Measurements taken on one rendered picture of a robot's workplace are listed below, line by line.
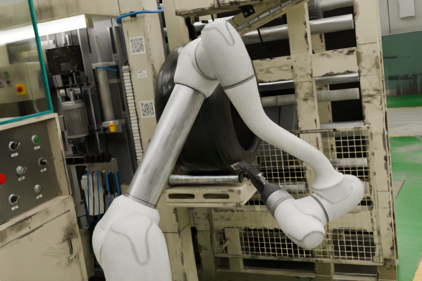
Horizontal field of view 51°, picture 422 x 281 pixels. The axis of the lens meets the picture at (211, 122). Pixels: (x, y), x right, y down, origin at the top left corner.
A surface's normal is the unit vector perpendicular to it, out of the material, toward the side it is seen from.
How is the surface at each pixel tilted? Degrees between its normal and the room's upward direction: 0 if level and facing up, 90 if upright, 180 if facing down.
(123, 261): 77
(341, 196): 81
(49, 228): 90
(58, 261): 90
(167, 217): 90
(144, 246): 67
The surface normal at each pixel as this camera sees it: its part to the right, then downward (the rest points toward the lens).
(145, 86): -0.38, 0.18
